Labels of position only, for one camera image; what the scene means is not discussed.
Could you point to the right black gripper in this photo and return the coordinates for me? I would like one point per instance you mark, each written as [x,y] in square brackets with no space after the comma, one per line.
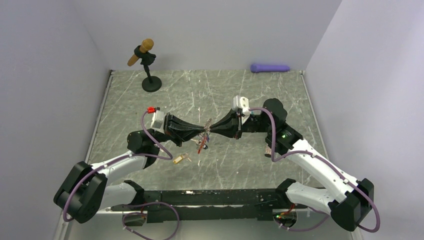
[227,125]

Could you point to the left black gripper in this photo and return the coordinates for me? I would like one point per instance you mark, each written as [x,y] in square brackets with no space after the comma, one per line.
[173,126]

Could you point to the red handled metal keyring holder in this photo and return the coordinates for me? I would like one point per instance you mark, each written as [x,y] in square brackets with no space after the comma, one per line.
[202,138]

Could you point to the yellow tagged key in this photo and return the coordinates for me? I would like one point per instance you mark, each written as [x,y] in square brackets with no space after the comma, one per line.
[181,157]

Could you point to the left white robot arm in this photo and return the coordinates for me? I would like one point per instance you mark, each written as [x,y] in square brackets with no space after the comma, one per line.
[89,188]

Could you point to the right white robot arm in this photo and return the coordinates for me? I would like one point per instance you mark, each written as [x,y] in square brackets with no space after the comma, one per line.
[347,200]

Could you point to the black microphone stand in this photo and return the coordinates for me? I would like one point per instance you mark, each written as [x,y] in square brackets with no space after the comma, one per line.
[150,83]

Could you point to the purple cylinder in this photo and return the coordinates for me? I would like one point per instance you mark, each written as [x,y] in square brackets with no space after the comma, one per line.
[268,68]

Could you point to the brown microphone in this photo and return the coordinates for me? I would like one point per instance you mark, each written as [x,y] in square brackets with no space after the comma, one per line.
[142,53]

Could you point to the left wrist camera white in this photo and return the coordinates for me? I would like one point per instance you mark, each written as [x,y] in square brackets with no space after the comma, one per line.
[158,118]

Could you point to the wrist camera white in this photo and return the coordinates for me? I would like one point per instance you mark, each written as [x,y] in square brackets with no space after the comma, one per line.
[158,118]
[241,106]

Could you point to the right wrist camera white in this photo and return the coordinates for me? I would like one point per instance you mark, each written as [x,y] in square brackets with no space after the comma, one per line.
[241,106]

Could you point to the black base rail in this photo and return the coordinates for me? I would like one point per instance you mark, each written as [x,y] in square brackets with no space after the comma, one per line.
[262,204]

